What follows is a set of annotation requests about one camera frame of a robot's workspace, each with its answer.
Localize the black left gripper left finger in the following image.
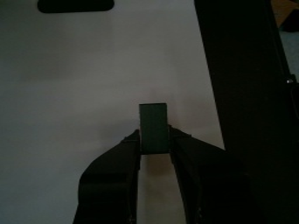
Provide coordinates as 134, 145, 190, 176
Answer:
71, 129, 142, 224

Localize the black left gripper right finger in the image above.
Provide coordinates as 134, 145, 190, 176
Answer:
167, 124, 270, 224

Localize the dark green sushi block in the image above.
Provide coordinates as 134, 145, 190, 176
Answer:
138, 102, 171, 156

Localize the black rounded flat object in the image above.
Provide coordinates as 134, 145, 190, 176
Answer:
36, 0, 117, 14

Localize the black frame post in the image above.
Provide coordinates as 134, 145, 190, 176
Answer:
193, 0, 299, 224

